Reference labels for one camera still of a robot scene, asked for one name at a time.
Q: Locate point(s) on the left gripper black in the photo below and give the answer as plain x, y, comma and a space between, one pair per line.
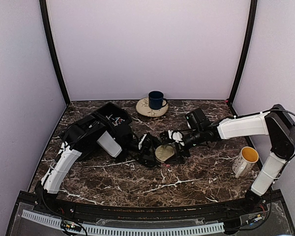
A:
143, 154

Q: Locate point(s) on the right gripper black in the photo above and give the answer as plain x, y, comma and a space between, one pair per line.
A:
181, 159

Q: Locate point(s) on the gold jar lid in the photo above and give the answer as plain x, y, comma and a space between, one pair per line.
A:
164, 152

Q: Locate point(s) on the black three-compartment candy tray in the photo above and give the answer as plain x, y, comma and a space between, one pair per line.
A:
106, 128

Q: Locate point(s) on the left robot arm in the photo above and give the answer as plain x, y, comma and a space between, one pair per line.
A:
50, 183

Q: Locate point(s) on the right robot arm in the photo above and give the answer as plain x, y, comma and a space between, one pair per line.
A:
277, 123

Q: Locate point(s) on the beige ceramic plate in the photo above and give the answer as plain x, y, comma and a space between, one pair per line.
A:
142, 107

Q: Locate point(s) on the dark blue mug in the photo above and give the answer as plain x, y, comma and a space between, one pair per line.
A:
156, 100

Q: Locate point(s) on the white mug yellow inside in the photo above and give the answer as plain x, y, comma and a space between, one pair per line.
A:
245, 161

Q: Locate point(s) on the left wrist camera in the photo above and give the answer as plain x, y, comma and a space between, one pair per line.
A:
140, 143

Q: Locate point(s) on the white slotted cable duct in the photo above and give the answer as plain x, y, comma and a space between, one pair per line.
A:
93, 230

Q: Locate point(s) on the right black frame post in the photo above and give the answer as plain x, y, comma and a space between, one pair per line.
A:
244, 51

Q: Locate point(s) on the black frame post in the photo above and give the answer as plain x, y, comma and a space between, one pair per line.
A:
52, 50
244, 51

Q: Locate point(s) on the left black frame post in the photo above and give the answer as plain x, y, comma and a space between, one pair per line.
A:
52, 50

